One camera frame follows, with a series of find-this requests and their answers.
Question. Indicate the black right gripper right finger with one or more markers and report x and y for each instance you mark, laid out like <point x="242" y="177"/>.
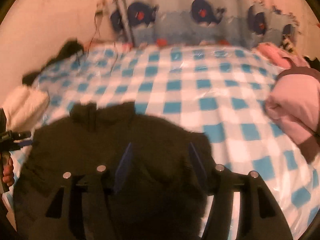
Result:
<point x="260" y="216"/>

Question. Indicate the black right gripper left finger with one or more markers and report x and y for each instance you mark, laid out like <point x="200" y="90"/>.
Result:
<point x="80" y="209"/>

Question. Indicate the dark olive puffer jacket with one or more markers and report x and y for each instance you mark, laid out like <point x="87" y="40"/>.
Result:
<point x="161" y="197"/>

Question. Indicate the person's left hand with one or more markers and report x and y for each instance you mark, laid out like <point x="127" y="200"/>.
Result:
<point x="8" y="174"/>

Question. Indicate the white folded puffer garment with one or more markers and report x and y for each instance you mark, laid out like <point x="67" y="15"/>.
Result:
<point x="23" y="107"/>

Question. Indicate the pink puffer jacket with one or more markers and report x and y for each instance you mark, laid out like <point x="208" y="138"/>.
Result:
<point x="293" y="103"/>

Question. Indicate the blue white checkered bed cover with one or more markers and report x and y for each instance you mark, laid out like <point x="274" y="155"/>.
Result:
<point x="217" y="91"/>

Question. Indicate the whale pattern curtain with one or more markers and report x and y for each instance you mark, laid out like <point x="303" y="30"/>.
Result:
<point x="244" y="23"/>

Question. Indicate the black garment by wall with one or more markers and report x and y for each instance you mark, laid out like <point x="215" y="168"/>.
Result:
<point x="70" y="48"/>

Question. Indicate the wall power socket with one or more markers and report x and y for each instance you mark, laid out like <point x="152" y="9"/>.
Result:
<point x="99" y="8"/>

